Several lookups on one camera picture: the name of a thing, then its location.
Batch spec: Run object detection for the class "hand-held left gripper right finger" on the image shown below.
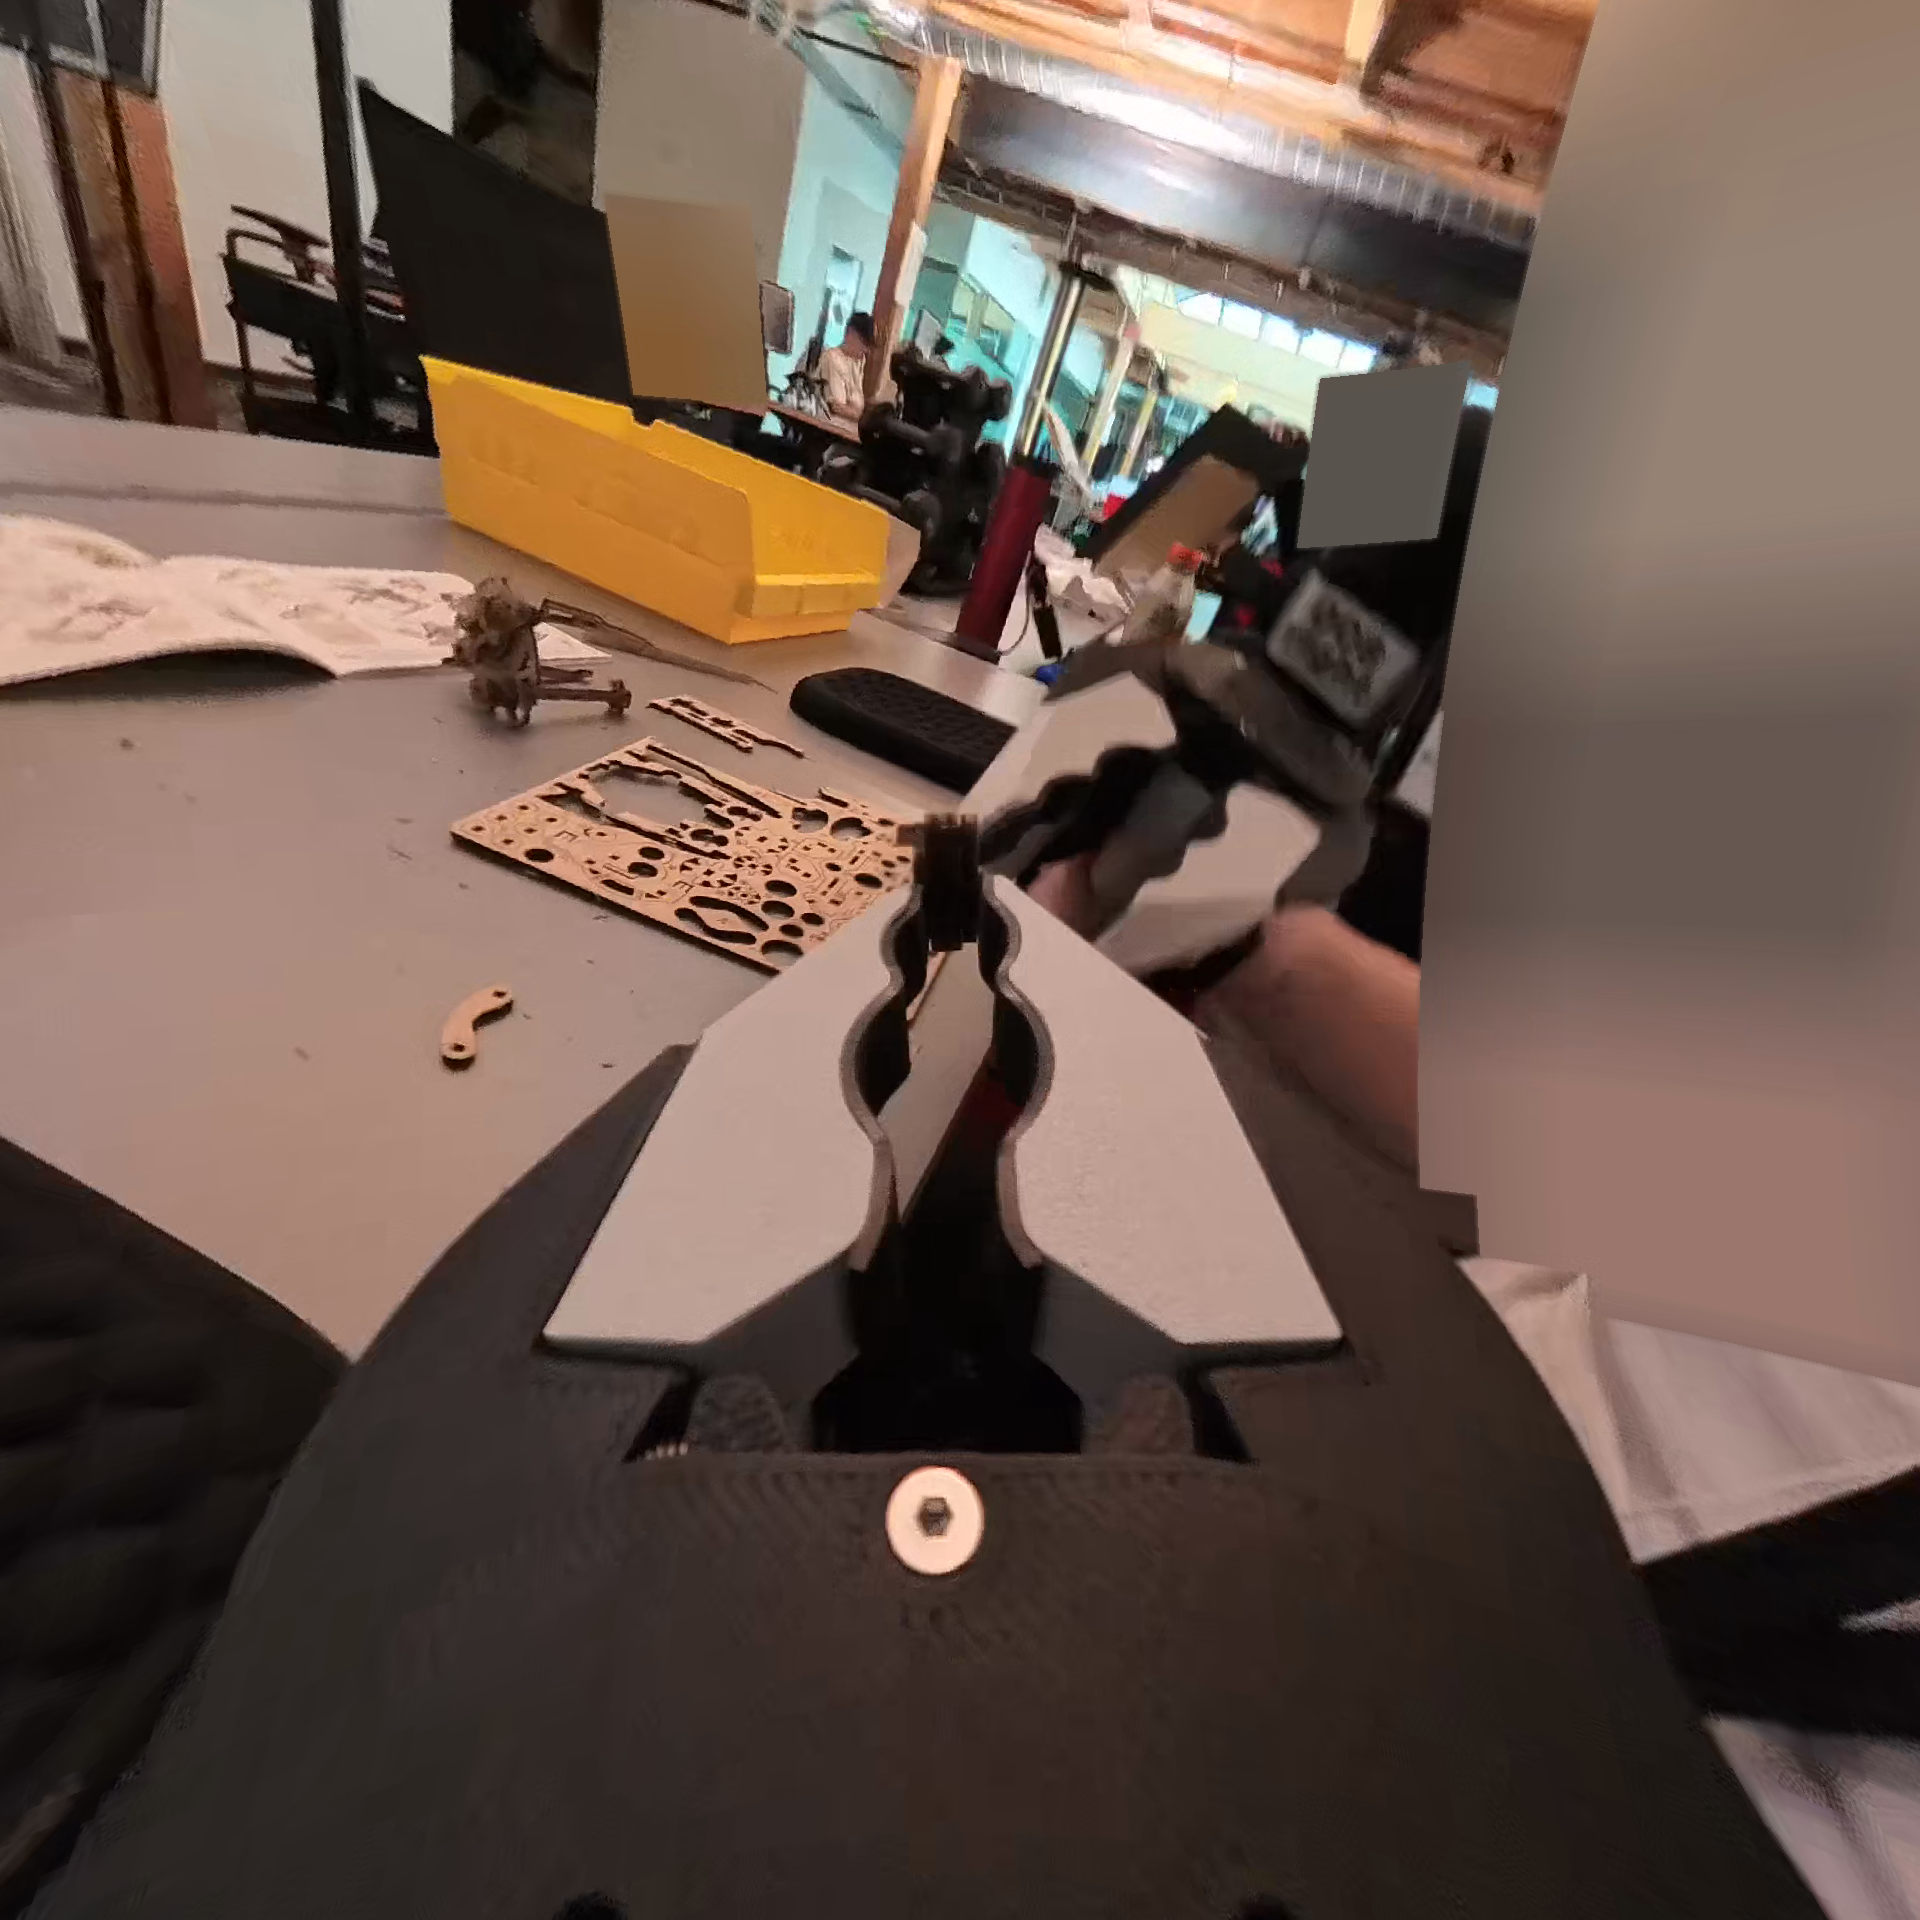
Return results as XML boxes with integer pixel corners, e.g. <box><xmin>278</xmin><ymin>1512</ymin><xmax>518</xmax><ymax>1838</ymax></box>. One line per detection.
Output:
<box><xmin>981</xmin><ymin>877</ymin><xmax>1343</xmax><ymax>1346</ymax></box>

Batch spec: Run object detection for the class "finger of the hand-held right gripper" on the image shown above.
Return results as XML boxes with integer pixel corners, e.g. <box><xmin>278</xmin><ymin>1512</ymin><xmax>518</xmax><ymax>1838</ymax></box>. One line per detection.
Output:
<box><xmin>1093</xmin><ymin>781</ymin><xmax>1328</xmax><ymax>981</ymax></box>
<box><xmin>956</xmin><ymin>675</ymin><xmax>1188</xmax><ymax>890</ymax></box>

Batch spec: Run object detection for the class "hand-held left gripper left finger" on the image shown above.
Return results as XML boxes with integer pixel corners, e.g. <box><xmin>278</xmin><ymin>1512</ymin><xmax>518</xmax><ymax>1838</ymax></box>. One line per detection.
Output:
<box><xmin>541</xmin><ymin>885</ymin><xmax>920</xmax><ymax>1346</ymax></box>

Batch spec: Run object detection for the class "small dark wooden model part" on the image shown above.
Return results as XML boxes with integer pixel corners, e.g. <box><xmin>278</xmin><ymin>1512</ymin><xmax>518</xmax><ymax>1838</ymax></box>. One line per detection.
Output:
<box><xmin>912</xmin><ymin>814</ymin><xmax>981</xmax><ymax>957</ymax></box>

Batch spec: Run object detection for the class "person's right forearm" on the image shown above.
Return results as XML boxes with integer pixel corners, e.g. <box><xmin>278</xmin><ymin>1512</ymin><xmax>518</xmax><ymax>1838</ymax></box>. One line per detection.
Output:
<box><xmin>1200</xmin><ymin>906</ymin><xmax>1424</xmax><ymax>1177</ymax></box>

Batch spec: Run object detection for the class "laser-cut wooden parts sheet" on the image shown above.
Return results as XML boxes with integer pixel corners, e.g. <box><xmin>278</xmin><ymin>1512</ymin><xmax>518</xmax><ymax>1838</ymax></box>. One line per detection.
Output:
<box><xmin>450</xmin><ymin>735</ymin><xmax>923</xmax><ymax>978</ymax></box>

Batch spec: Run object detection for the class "small wooden parts strip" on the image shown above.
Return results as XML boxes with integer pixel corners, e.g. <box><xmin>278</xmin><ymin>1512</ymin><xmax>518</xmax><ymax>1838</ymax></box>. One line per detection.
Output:
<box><xmin>647</xmin><ymin>695</ymin><xmax>807</xmax><ymax>760</ymax></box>

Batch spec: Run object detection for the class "partly built wooden model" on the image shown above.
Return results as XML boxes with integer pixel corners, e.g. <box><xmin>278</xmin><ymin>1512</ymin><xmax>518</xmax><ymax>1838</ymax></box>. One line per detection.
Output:
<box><xmin>444</xmin><ymin>576</ymin><xmax>776</xmax><ymax>728</ymax></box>

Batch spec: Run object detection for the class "person's right hand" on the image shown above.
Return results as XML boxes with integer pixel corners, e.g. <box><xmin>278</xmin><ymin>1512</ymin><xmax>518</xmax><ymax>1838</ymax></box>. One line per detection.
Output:
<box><xmin>1028</xmin><ymin>858</ymin><xmax>1115</xmax><ymax>944</ymax></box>

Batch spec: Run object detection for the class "black mesh wrist rest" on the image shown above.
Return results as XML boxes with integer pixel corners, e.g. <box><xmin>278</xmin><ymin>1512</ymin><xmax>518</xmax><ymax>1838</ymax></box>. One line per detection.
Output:
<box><xmin>787</xmin><ymin>666</ymin><xmax>1021</xmax><ymax>799</ymax></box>

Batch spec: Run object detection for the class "plastic bottle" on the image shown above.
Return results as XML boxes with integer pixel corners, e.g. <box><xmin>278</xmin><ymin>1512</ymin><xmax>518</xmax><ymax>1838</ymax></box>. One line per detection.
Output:
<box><xmin>1121</xmin><ymin>542</ymin><xmax>1210</xmax><ymax>648</ymax></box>

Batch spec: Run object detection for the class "black robot machine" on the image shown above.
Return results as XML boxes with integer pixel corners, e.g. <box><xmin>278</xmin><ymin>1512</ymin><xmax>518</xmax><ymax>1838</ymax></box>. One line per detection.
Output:
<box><xmin>816</xmin><ymin>345</ymin><xmax>1014</xmax><ymax>594</ymax></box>

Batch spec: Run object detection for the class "yellow plastic bin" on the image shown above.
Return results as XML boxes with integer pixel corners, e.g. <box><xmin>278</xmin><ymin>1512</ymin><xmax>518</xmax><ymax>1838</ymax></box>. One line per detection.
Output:
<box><xmin>419</xmin><ymin>355</ymin><xmax>898</xmax><ymax>648</ymax></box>

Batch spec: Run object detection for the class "person's white shirt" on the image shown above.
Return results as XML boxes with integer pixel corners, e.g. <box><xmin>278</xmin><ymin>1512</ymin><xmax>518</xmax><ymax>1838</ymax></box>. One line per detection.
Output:
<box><xmin>1461</xmin><ymin>1257</ymin><xmax>1920</xmax><ymax>1920</ymax></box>

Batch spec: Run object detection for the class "black padded chair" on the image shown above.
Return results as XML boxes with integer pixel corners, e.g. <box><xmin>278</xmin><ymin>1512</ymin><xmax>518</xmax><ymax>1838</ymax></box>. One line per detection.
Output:
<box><xmin>0</xmin><ymin>1136</ymin><xmax>349</xmax><ymax>1920</ymax></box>

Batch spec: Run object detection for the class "black flat panel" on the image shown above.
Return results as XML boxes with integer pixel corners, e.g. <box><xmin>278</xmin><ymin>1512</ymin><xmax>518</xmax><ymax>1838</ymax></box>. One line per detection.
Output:
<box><xmin>356</xmin><ymin>82</ymin><xmax>635</xmax><ymax>411</ymax></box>

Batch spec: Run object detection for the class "paper instruction booklet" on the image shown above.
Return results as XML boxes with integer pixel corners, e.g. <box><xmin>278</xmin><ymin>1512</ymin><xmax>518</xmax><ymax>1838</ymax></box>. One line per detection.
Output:
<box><xmin>0</xmin><ymin>514</ymin><xmax>614</xmax><ymax>690</ymax></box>

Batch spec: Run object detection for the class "red cylinder post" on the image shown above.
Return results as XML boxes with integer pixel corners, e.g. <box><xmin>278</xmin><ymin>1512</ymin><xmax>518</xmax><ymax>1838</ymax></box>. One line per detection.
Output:
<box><xmin>954</xmin><ymin>459</ymin><xmax>1049</xmax><ymax>662</ymax></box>

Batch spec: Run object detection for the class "tan board with black frame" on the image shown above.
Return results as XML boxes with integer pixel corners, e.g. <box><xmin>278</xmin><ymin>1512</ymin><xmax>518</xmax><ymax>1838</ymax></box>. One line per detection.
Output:
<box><xmin>1086</xmin><ymin>403</ymin><xmax>1310</xmax><ymax>590</ymax></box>

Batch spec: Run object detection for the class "black strap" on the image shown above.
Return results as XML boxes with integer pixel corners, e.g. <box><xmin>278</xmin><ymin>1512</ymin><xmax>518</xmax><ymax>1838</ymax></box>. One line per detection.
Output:
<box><xmin>1633</xmin><ymin>1515</ymin><xmax>1920</xmax><ymax>1743</ymax></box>

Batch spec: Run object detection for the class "black metal frame chair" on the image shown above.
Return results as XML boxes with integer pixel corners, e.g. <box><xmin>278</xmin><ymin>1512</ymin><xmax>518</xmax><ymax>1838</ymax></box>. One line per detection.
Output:
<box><xmin>222</xmin><ymin>206</ymin><xmax>437</xmax><ymax>450</ymax></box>

